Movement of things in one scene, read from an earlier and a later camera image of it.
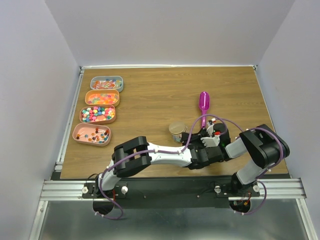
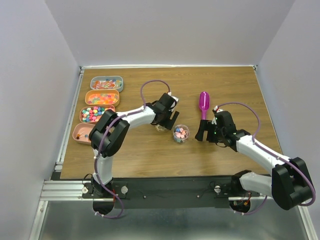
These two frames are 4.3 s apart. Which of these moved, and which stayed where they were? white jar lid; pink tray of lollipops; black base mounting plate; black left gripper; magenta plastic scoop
Moved: white jar lid; black left gripper
Stayed: magenta plastic scoop; pink tray of lollipops; black base mounting plate
